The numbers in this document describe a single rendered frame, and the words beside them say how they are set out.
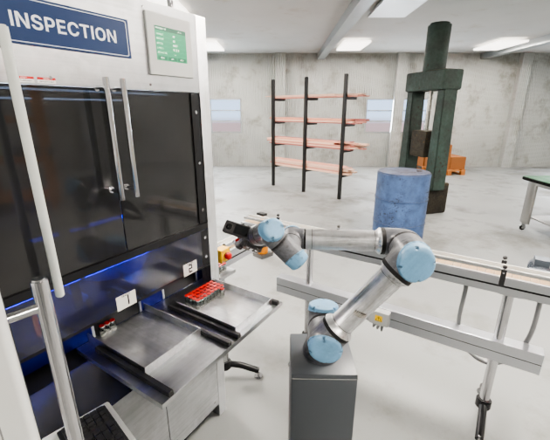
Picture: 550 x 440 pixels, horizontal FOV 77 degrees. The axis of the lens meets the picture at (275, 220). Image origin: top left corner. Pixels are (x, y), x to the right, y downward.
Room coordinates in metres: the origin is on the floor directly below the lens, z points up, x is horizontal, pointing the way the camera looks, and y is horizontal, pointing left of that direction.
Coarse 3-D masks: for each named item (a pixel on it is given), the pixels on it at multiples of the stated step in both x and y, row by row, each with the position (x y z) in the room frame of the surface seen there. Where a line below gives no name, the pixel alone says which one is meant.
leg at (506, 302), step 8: (504, 296) 1.57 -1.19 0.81; (504, 304) 1.57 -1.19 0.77; (504, 312) 1.56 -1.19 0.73; (504, 320) 1.56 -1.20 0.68; (496, 328) 1.58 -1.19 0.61; (504, 328) 1.55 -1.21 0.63; (496, 336) 1.57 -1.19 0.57; (504, 336) 1.56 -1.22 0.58; (488, 360) 1.58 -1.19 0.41; (488, 368) 1.57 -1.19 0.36; (496, 368) 1.56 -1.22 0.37; (488, 376) 1.56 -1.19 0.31; (488, 384) 1.56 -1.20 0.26; (480, 392) 1.59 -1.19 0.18; (488, 392) 1.55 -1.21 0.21; (488, 400) 1.56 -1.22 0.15
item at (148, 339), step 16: (144, 304) 1.33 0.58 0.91; (128, 320) 1.25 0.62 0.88; (144, 320) 1.25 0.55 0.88; (160, 320) 1.25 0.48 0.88; (176, 320) 1.22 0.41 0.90; (96, 336) 1.15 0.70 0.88; (112, 336) 1.15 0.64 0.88; (128, 336) 1.15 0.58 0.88; (144, 336) 1.15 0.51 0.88; (160, 336) 1.15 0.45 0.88; (176, 336) 1.15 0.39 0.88; (192, 336) 1.12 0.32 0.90; (112, 352) 1.04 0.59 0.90; (128, 352) 1.06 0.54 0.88; (144, 352) 1.06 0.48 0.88; (160, 352) 1.06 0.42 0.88; (176, 352) 1.05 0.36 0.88; (144, 368) 0.94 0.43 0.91
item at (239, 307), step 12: (228, 288) 1.52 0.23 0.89; (240, 288) 1.48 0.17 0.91; (216, 300) 1.41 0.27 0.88; (228, 300) 1.41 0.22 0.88; (240, 300) 1.41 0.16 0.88; (252, 300) 1.41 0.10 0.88; (264, 300) 1.40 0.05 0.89; (192, 312) 1.29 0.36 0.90; (204, 312) 1.32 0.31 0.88; (216, 312) 1.32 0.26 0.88; (228, 312) 1.32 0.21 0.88; (240, 312) 1.32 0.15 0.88; (252, 312) 1.32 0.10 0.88; (228, 324) 1.18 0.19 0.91; (240, 324) 1.19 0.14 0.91
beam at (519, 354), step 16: (288, 288) 2.24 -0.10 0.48; (304, 288) 2.17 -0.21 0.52; (320, 288) 2.12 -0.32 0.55; (384, 304) 1.92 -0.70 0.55; (400, 320) 1.82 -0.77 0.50; (416, 320) 1.77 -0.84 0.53; (432, 320) 1.74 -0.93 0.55; (448, 320) 1.74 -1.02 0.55; (432, 336) 1.71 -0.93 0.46; (448, 336) 1.67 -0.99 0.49; (464, 336) 1.63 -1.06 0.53; (480, 336) 1.60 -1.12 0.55; (480, 352) 1.58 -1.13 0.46; (496, 352) 1.54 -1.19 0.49; (512, 352) 1.51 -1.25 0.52; (528, 352) 1.47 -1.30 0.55; (528, 368) 1.46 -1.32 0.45
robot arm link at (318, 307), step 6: (318, 300) 1.20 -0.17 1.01; (324, 300) 1.20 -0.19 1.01; (330, 300) 1.20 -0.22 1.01; (312, 306) 1.14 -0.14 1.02; (318, 306) 1.14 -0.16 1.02; (324, 306) 1.14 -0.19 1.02; (330, 306) 1.14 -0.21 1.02; (336, 306) 1.14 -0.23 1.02; (312, 312) 1.14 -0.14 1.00; (318, 312) 1.12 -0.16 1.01; (324, 312) 1.11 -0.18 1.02; (330, 312) 1.11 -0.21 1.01; (312, 318) 1.11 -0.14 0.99
